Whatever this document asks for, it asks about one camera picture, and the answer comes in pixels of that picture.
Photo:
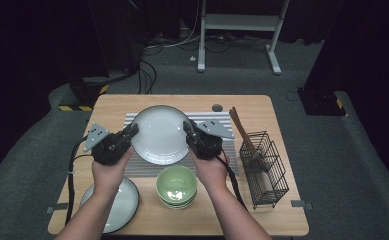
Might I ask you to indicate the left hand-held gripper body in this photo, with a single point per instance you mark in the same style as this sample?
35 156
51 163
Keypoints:
110 148

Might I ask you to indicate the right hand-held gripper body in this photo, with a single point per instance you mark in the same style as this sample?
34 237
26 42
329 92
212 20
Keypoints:
205 146

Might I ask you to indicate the white plate with dark rim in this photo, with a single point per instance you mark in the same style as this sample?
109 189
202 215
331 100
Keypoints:
160 136
127 203

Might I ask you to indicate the person's right hand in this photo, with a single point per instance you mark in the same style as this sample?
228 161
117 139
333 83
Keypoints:
212 173

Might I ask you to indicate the person's left hand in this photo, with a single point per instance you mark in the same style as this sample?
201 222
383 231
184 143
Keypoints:
108 180

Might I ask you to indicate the grey round table grommet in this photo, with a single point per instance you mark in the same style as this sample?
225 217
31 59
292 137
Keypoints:
217 107

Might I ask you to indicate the striped grey placemat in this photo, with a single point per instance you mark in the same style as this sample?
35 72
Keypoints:
138 171

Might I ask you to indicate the black base with yellow stripes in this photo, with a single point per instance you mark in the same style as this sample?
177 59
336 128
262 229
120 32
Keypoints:
320 103
85 93

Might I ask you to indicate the small white plug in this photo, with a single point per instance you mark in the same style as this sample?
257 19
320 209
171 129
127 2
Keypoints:
192 59

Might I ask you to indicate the grey tape strip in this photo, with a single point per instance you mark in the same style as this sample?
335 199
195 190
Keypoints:
57 207
300 204

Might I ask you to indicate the tall black cabinet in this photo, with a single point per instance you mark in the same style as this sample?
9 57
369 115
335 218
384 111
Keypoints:
115 36

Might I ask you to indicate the white desk stand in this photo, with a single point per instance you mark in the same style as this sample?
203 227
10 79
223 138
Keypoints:
238 22

